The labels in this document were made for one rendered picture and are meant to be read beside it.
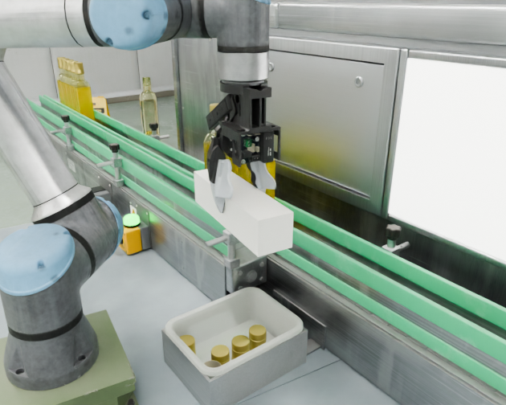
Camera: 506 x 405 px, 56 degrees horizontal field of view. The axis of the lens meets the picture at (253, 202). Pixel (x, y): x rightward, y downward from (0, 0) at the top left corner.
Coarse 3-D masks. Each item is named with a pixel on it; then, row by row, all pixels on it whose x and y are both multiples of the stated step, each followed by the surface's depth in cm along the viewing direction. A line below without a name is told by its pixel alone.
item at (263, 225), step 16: (208, 176) 85; (208, 192) 83; (240, 192) 78; (256, 192) 78; (208, 208) 84; (224, 208) 78; (240, 208) 73; (256, 208) 72; (272, 208) 72; (224, 224) 79; (240, 224) 74; (256, 224) 69; (272, 224) 70; (288, 224) 71; (240, 240) 75; (256, 240) 70; (272, 240) 71; (288, 240) 72
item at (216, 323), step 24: (192, 312) 92; (216, 312) 96; (240, 312) 100; (264, 312) 98; (288, 312) 92; (168, 336) 87; (216, 336) 97; (288, 336) 86; (192, 360) 80; (240, 360) 80
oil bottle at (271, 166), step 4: (244, 164) 108; (268, 164) 106; (272, 164) 107; (244, 168) 109; (268, 168) 107; (272, 168) 107; (244, 172) 109; (248, 172) 108; (268, 172) 107; (272, 172) 108; (244, 176) 109; (248, 176) 108; (272, 176) 108; (248, 180) 108; (252, 184) 108; (268, 192) 109; (272, 192) 110; (272, 196) 110
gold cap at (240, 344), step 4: (236, 336) 90; (240, 336) 90; (244, 336) 90; (232, 340) 89; (236, 340) 89; (240, 340) 89; (244, 340) 89; (248, 340) 89; (232, 344) 88; (236, 344) 88; (240, 344) 88; (244, 344) 88; (248, 344) 88; (232, 348) 89; (236, 348) 88; (240, 348) 87; (244, 348) 88; (248, 348) 89; (232, 352) 89; (236, 352) 88; (240, 352) 88; (244, 352) 88; (232, 356) 89; (236, 356) 88
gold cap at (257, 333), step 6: (252, 330) 91; (258, 330) 91; (264, 330) 91; (252, 336) 91; (258, 336) 90; (264, 336) 91; (252, 342) 91; (258, 342) 91; (264, 342) 92; (252, 348) 92
